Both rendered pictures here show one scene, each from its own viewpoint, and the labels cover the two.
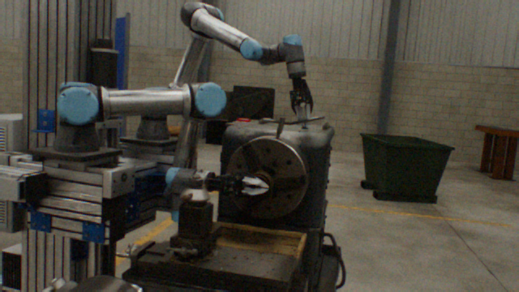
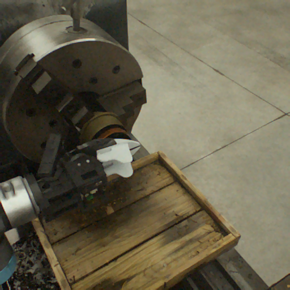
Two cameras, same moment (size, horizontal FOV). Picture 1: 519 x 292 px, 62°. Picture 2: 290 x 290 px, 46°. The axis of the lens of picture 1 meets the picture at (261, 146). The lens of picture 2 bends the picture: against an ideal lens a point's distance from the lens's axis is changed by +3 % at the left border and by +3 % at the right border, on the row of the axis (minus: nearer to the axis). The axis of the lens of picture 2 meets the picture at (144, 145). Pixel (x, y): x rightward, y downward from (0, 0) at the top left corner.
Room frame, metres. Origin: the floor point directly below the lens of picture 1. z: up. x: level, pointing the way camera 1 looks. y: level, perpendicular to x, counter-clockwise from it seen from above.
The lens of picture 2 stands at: (1.12, 0.28, 1.53)
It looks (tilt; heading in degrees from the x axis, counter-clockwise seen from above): 44 degrees down; 316
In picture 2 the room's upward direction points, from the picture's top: straight up
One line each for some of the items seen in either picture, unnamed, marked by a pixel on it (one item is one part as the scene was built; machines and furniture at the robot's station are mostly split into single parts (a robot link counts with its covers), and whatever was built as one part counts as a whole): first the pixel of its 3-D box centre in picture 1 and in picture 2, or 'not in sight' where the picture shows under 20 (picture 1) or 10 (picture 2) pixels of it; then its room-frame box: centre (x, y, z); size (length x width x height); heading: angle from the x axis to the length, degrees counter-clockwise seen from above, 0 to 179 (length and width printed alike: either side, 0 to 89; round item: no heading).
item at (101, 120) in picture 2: (259, 184); (105, 136); (1.54, -0.01, 1.08); 0.09 x 0.09 x 0.09; 78
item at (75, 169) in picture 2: (225, 184); (68, 183); (1.49, 0.12, 1.08); 0.12 x 0.09 x 0.08; 77
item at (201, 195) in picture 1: (195, 192); not in sight; (1.12, 0.16, 1.13); 0.08 x 0.08 x 0.03
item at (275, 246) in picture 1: (250, 244); (131, 225); (1.45, 0.01, 0.89); 0.36 x 0.30 x 0.04; 78
